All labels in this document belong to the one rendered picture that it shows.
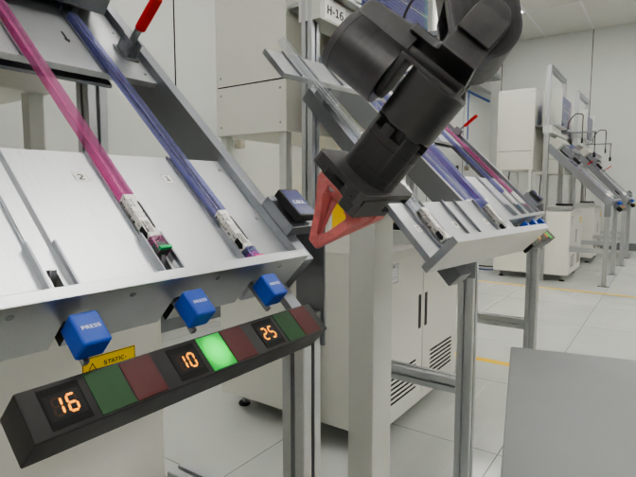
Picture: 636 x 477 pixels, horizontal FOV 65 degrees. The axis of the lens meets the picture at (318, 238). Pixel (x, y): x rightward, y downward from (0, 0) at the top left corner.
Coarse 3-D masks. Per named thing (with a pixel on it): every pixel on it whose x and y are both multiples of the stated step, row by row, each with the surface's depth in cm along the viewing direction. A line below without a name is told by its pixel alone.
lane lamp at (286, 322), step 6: (282, 312) 57; (288, 312) 58; (276, 318) 56; (282, 318) 56; (288, 318) 57; (282, 324) 56; (288, 324) 56; (294, 324) 57; (282, 330) 55; (288, 330) 56; (294, 330) 56; (300, 330) 57; (288, 336) 55; (294, 336) 55; (300, 336) 56
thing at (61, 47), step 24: (24, 0) 72; (48, 0) 76; (0, 24) 64; (24, 24) 67; (48, 24) 71; (96, 24) 80; (0, 48) 60; (48, 48) 66; (72, 48) 70; (24, 72) 68; (72, 72) 68; (96, 72) 70; (144, 72) 78
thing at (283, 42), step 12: (288, 48) 90; (300, 60) 88; (312, 72) 87; (312, 84) 86; (324, 84) 86; (324, 96) 85; (336, 108) 83; (348, 120) 82; (360, 132) 80; (420, 204) 74; (444, 240) 71
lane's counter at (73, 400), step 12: (60, 384) 36; (72, 384) 37; (36, 396) 35; (48, 396) 35; (60, 396) 36; (72, 396) 36; (84, 396) 37; (48, 408) 35; (60, 408) 35; (72, 408) 36; (84, 408) 36; (48, 420) 34; (60, 420) 35; (72, 420) 35
